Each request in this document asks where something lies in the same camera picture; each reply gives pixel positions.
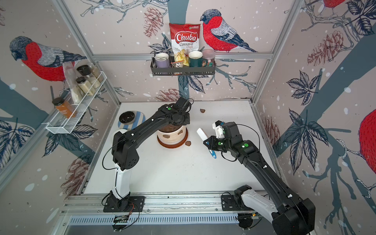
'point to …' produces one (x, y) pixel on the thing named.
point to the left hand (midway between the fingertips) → (190, 118)
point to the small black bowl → (127, 117)
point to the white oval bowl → (122, 130)
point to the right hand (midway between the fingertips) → (202, 141)
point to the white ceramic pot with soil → (172, 134)
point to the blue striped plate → (139, 117)
